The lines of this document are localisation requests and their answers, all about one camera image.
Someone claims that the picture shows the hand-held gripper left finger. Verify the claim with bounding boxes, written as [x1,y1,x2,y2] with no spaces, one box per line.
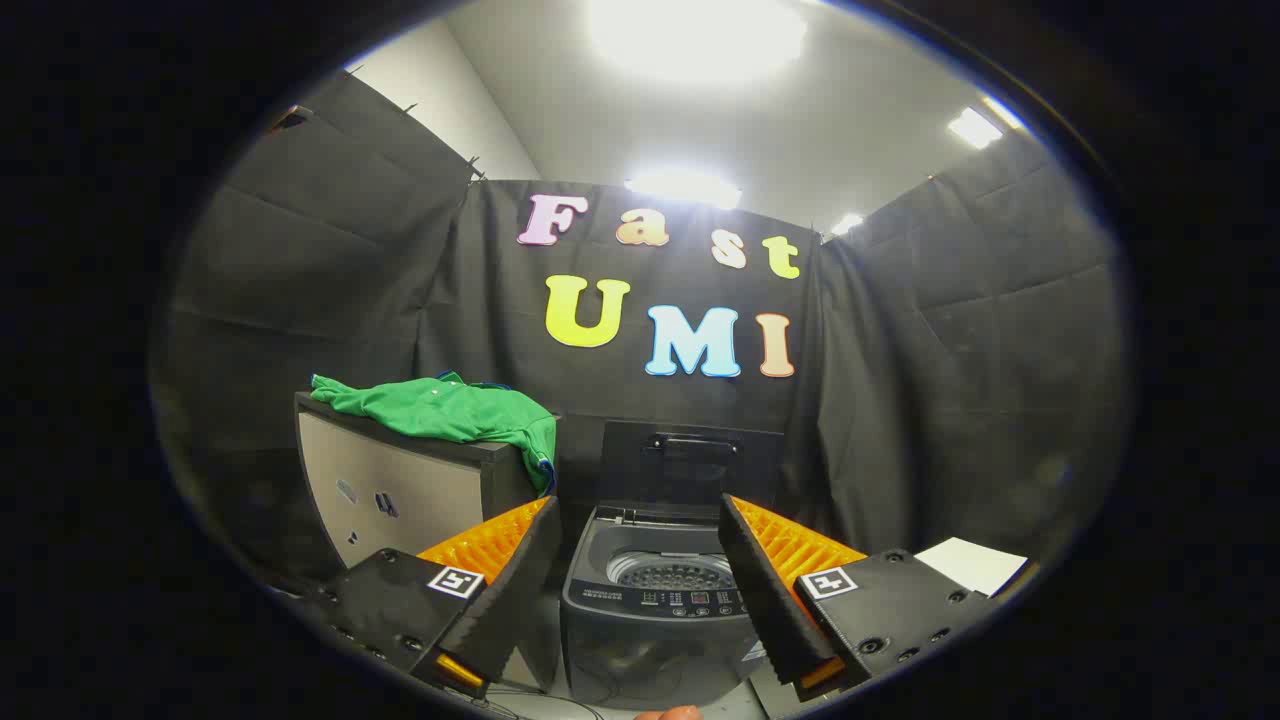
[300,497,563,699]

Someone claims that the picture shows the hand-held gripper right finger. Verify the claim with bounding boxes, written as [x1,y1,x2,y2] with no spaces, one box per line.
[718,493,1001,703]

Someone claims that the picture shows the white paper sheet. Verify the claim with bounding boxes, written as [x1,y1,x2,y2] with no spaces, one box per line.
[915,537,1029,598]

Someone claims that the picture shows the green polo shirt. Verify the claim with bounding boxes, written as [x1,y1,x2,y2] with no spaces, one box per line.
[310,372,558,498]

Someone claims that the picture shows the grey washing machine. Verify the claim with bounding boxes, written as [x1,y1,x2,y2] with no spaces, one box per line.
[560,505,773,711]

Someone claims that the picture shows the grey cabinet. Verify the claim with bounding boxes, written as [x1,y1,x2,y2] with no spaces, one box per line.
[294,392,563,691]

